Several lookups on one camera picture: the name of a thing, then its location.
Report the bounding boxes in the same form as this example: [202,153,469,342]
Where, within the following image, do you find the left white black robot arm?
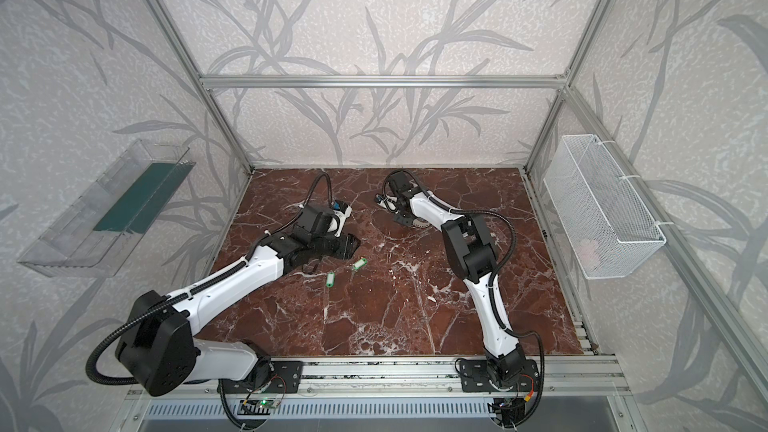
[85,197,360,397]

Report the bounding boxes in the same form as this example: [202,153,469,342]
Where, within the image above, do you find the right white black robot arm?
[376,169,544,397]

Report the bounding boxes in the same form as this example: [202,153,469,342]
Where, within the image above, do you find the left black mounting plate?
[217,360,304,395]

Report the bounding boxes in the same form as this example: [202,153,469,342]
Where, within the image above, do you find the black mounting plate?
[217,360,304,395]
[454,358,541,395]

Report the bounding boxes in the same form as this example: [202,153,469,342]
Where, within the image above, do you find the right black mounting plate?
[454,358,541,395]

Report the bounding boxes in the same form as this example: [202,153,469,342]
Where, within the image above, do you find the green led circuit board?
[238,398,282,416]

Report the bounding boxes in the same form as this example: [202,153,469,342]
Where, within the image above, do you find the pink object in basket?
[576,239,601,271]

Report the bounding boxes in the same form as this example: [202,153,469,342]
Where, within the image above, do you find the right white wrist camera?
[375,194,397,212]

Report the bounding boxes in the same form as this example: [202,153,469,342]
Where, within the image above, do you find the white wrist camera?
[328,200,352,237]
[375,194,397,212]

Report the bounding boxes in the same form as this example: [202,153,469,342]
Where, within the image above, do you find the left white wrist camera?
[328,200,352,237]

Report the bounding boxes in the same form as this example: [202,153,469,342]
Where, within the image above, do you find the aluminium frame crossbar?
[197,75,566,89]

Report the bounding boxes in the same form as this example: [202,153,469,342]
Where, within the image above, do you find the white wire mesh basket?
[544,134,666,280]

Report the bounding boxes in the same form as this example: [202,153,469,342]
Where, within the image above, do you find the clear plastic wall tray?
[18,140,196,278]

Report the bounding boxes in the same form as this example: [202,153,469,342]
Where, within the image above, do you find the slotted grey cable duct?
[145,398,492,420]

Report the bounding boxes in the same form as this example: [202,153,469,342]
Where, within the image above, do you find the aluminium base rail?
[125,355,631,400]

